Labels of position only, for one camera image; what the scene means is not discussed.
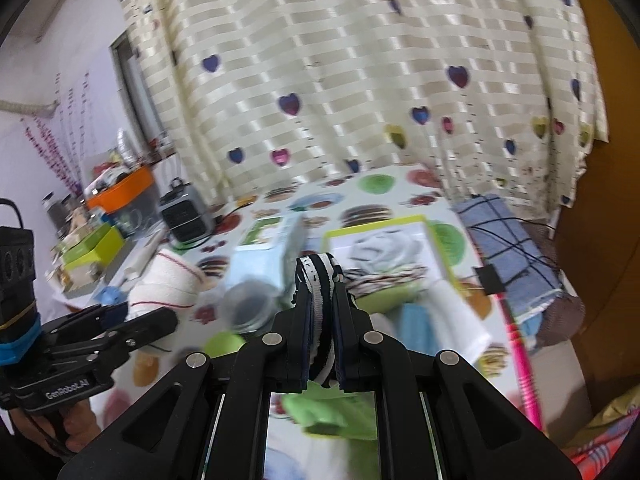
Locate heart print curtain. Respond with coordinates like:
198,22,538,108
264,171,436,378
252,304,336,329
107,0,611,216

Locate small grey fan heater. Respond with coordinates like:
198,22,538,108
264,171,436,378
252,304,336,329
159,177,217,244

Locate white blue tissue pack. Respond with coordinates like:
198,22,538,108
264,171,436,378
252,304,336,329
92,285,128,308

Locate fruit print tablecloth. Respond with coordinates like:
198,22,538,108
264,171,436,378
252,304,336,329
100,162,531,480

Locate black white striped sock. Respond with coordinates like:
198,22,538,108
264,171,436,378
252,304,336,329
295,254,346,388

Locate brown wooden door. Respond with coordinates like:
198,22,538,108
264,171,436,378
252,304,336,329
547,0,640,441

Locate colourful printed blanket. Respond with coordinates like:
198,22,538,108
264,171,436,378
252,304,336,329
565,385,640,473

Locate brown cloth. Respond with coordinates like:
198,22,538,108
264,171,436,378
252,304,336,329
520,222,587,348

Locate black binder clip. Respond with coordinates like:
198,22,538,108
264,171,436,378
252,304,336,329
474,265,505,296

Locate clear round lid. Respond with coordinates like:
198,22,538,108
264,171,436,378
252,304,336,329
221,281,282,335

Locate orange tray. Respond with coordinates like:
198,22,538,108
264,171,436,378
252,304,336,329
86,166,155,213

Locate green tissue box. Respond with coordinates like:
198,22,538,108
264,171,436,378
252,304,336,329
62,222,126,268

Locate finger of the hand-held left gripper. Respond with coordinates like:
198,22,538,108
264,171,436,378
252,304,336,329
40,302,128,346
50,308,178,363

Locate green patterned cloth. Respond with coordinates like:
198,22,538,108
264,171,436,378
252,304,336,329
345,262,431,297

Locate light green cloth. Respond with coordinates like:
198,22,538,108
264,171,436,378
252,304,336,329
272,387,379,443

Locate beige rolled bandage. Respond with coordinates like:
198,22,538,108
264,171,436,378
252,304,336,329
127,249,207,318

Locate wet wipes pack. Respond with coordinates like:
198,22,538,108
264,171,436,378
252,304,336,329
232,215,307,306

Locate blue checked cloth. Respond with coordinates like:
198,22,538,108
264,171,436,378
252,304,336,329
457,194,566,322

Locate window frame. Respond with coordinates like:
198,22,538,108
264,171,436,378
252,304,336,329
110,30,176,161

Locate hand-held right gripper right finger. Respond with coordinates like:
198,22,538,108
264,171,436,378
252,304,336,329
332,285,583,480

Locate person's left hand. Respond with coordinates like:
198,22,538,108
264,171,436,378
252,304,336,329
10,402,101,456

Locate pile of assorted packets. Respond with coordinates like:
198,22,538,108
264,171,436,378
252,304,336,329
82,127,151,196

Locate pink table edge strip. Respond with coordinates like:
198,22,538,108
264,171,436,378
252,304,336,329
499,294,545,432

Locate purple decorative branches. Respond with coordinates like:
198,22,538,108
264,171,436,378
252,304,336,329
22,85,83,196

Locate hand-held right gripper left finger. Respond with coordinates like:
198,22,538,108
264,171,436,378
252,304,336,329
57,287,321,480

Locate blue face mask pack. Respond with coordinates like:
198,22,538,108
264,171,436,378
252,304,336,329
372,302,441,356

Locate clear plastic storage bin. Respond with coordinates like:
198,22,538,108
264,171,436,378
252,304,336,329
112,187,163,238

